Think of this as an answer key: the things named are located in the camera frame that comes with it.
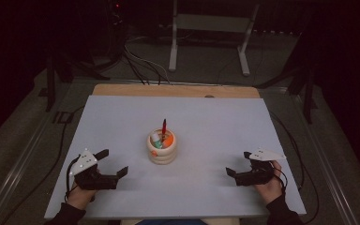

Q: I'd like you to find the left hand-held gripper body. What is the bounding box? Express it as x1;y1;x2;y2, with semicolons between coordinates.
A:
69;148;120;191

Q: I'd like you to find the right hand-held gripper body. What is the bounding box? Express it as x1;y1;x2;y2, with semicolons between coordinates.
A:
233;147;287;188

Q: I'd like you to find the cream ringed pen holder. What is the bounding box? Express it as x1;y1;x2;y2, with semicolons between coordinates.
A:
145;127;178;166

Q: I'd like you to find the pink orange highlighter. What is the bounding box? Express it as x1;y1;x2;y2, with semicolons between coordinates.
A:
161;134;174;149

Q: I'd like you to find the red pen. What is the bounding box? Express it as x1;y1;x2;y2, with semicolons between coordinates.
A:
161;118;168;143

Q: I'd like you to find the person's right hand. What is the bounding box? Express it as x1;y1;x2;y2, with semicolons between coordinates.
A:
253;159;284;206

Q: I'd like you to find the person's left hand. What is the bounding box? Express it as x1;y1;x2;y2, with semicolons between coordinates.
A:
66;184;98;211

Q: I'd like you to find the white table mat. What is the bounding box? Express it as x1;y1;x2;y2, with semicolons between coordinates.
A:
43;95;308;219

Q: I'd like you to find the person's blue clothing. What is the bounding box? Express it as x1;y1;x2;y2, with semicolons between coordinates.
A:
135;218;209;225

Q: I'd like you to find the black floor stand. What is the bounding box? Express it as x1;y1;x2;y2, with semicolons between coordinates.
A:
45;52;111;113
256;31;320;125

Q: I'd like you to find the wooden table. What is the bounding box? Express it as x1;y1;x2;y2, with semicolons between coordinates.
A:
92;83;261;99

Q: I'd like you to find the dark equipment with red light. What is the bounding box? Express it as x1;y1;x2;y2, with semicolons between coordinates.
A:
106;0;127;64

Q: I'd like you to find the white metal stand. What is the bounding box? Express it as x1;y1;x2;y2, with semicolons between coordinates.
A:
168;0;261;77

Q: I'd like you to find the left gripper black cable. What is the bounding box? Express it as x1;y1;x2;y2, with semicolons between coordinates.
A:
64;156;81;203

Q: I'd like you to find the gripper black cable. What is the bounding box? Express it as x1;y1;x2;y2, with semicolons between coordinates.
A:
273;168;289;193
64;156;81;203

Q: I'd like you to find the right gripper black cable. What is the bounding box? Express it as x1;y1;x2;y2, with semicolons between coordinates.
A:
273;168;289;193

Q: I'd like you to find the long black floor cable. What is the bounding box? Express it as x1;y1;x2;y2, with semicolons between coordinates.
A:
0;106;85;225
268;111;322;225

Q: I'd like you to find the metal floor rail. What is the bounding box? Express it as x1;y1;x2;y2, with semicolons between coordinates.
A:
293;93;357;225
0;81;76;225

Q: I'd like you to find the bundle of floor cables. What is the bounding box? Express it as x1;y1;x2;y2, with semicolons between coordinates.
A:
123;43;172;86

